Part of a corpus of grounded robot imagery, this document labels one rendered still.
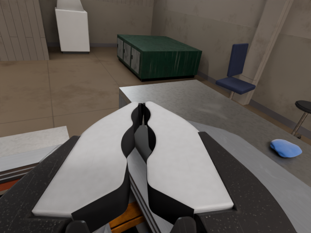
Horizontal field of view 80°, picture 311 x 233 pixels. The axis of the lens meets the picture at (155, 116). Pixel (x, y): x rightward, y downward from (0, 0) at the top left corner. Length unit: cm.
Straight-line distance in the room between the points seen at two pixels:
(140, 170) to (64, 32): 516
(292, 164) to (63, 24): 549
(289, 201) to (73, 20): 556
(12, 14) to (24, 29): 31
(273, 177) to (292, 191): 6
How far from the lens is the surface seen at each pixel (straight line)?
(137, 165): 89
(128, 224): 91
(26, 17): 519
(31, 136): 133
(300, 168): 90
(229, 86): 315
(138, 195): 82
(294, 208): 69
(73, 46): 583
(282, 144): 92
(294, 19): 376
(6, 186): 106
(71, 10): 571
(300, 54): 363
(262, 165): 77
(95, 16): 668
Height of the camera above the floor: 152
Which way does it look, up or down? 32 degrees down
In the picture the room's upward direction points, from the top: 8 degrees clockwise
